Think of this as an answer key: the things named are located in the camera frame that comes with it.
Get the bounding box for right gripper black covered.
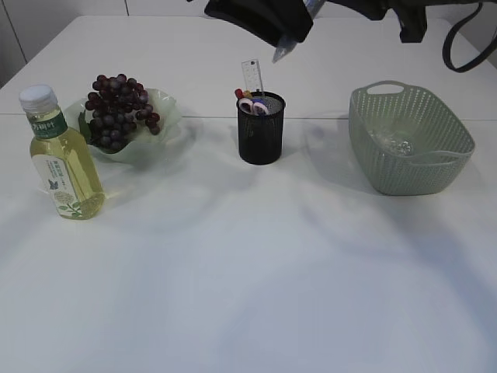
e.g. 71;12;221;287
204;0;314;47

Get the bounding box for silver glitter marker pen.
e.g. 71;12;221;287
272;0;325;64

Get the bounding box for clear plastic ruler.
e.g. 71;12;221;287
242;59;265;97

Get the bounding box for blue capped scissors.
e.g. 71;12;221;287
252;98;269;116

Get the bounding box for pink purple capped scissors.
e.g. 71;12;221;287
238;98;256;116

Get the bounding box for purple grape bunch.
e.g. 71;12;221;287
78;74;162;154

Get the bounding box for clear plastic sheet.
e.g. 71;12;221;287
372;128;415;156

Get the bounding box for yellow tea bottle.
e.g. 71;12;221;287
19;85;105;220

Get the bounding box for black mesh pen holder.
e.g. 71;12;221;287
236;92;286;166

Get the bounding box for green wavy glass plate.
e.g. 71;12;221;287
63;82;181;163

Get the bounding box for green plastic woven basket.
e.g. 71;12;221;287
349;82;475;196

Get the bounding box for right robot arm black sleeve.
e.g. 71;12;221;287
325;0;497;44

